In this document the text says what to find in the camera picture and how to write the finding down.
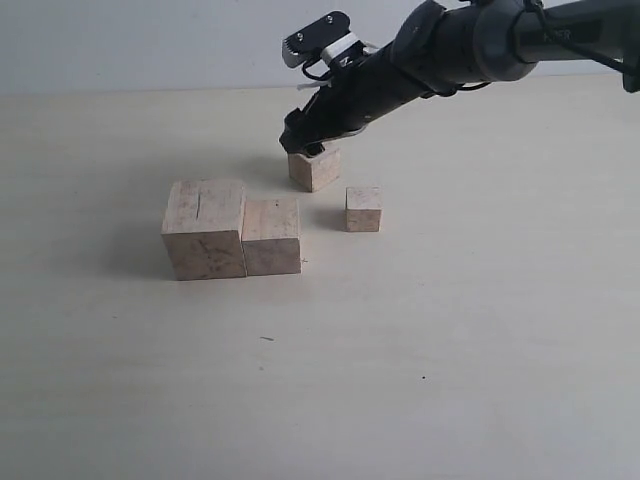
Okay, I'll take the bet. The smallest wooden cube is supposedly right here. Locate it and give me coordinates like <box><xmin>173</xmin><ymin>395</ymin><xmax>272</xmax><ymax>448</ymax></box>
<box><xmin>345</xmin><ymin>186</ymin><xmax>383</xmax><ymax>233</ymax></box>

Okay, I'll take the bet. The largest wooden cube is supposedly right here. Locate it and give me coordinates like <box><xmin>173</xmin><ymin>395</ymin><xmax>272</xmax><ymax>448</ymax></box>
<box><xmin>161</xmin><ymin>179</ymin><xmax>247</xmax><ymax>281</ymax></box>

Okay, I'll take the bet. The black camera cable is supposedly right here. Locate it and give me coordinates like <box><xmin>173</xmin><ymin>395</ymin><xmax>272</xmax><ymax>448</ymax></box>
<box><xmin>299</xmin><ymin>58</ymin><xmax>336</xmax><ymax>84</ymax></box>

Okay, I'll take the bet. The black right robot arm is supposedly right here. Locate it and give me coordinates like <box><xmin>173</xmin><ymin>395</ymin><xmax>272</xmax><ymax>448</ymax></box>
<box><xmin>279</xmin><ymin>0</ymin><xmax>639</xmax><ymax>157</ymax></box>

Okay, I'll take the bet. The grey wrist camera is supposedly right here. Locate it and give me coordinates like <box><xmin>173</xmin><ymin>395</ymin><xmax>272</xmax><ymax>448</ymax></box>
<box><xmin>282</xmin><ymin>11</ymin><xmax>351</xmax><ymax>69</ymax></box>

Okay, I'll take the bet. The medium-large wooden cube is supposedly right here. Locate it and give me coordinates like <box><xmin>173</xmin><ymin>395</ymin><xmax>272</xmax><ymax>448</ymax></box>
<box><xmin>242</xmin><ymin>198</ymin><xmax>301</xmax><ymax>276</ymax></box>

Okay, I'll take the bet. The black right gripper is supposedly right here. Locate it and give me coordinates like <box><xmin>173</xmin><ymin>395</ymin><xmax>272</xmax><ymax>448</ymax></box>
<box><xmin>280</xmin><ymin>45</ymin><xmax>415</xmax><ymax>156</ymax></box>

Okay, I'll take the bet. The medium-small wooden cube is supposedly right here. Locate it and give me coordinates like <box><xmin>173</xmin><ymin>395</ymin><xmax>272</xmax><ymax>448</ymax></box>
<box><xmin>288</xmin><ymin>147</ymin><xmax>341</xmax><ymax>193</ymax></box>

